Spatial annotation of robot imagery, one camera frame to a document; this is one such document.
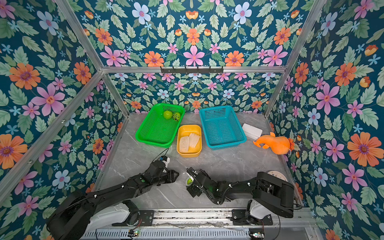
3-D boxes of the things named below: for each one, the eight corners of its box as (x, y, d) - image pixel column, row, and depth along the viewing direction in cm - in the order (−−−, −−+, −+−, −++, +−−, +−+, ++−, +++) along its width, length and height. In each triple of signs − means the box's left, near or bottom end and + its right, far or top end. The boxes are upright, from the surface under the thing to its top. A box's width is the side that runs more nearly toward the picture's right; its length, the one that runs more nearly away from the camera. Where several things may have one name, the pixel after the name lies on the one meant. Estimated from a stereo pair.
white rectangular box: (239, 134, 109) (240, 129, 105) (242, 127, 113) (244, 122, 109) (258, 141, 105) (260, 137, 101) (261, 134, 109) (263, 129, 105)
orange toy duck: (252, 144, 104) (255, 137, 97) (257, 133, 110) (261, 126, 103) (283, 158, 97) (288, 152, 90) (286, 146, 103) (292, 139, 96)
